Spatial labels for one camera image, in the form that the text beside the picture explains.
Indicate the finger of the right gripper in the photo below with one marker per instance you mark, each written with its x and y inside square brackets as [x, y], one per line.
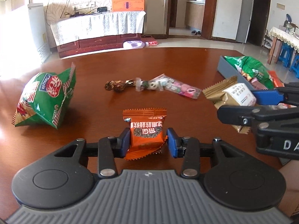
[247, 115]
[276, 96]

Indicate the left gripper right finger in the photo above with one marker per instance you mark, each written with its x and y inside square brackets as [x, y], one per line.
[187, 148]

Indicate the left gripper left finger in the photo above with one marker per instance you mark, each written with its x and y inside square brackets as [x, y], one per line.
[110, 148]

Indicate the long orange snack bar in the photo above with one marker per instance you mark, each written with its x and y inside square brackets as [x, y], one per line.
[275, 79]

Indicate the gold white cake packet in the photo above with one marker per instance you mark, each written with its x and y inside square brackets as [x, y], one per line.
[230, 92]

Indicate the green snack bag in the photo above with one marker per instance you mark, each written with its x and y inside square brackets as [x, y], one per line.
[253, 71]

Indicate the small orange snack packet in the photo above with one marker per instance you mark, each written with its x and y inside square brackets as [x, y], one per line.
[146, 131]

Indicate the grey shallow tray box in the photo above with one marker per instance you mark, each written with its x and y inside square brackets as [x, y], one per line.
[227, 71]

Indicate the pink white candy packet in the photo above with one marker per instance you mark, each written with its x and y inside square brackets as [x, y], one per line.
[163, 82]

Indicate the round green chip bag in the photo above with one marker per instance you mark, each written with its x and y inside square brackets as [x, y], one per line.
[45, 99]

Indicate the person right hand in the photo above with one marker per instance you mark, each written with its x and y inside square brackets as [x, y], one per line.
[289, 202]

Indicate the blue plastic stool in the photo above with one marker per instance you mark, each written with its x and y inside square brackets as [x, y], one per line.
[286, 55]
[295, 65]

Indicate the dining table with lace cloth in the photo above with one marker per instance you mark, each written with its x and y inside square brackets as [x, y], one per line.
[279, 38]

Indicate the pair of slippers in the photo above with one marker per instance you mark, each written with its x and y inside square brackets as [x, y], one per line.
[196, 32]

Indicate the silver refrigerator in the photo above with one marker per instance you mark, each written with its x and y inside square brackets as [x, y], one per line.
[244, 21]

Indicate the purple white floor object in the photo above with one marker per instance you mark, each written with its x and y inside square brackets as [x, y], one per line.
[129, 45]

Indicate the kitchen counter cabinet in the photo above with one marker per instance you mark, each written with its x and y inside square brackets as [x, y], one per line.
[194, 15]

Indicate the tv cabinet with cloth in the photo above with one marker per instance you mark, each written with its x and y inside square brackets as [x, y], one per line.
[102, 31]

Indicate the white air conditioner unit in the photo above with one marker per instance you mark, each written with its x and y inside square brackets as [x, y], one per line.
[38, 30]

